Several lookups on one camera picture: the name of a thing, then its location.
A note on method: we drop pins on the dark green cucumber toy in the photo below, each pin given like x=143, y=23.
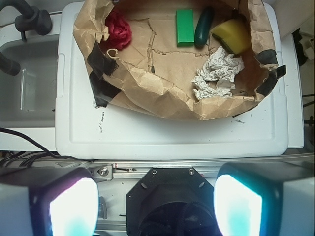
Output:
x=203, y=27

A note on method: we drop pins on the crumpled white paper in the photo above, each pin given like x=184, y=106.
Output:
x=217, y=75

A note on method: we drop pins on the yellow sponge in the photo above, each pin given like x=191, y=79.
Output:
x=233, y=35

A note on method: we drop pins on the black octagonal mount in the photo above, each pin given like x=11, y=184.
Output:
x=171, y=203

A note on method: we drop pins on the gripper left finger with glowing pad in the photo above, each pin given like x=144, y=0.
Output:
x=48, y=201

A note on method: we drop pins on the aluminium frame rail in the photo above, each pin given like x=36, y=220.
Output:
x=109, y=170

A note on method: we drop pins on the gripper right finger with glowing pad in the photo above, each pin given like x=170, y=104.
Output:
x=265, y=199

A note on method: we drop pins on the crumpled red cloth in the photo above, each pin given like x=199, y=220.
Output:
x=120, y=34

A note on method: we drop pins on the white plastic lid board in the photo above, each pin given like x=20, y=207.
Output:
x=84, y=130

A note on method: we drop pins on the black faucet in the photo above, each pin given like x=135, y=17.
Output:
x=30, y=18

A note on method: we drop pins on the green rectangular block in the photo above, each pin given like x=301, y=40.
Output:
x=184, y=27

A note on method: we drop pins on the brown paper bag tray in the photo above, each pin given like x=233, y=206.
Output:
x=153, y=75

